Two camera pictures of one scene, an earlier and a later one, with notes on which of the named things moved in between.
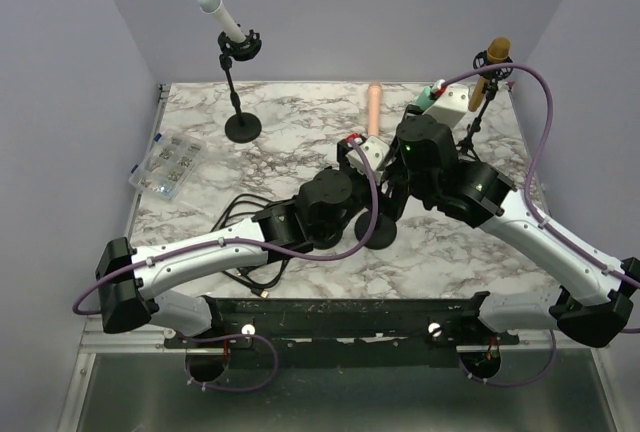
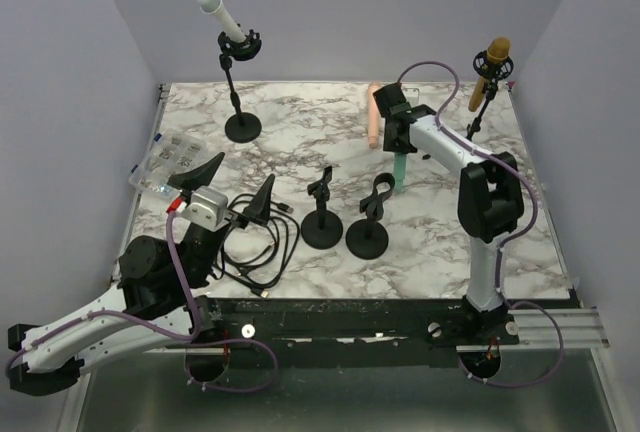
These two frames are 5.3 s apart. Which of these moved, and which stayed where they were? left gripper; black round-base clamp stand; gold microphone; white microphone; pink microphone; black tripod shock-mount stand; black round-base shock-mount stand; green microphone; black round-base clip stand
Moved: green microphone; left gripper; black round-base clamp stand
Stayed: black round-base shock-mount stand; black round-base clip stand; white microphone; black tripod shock-mount stand; pink microphone; gold microphone
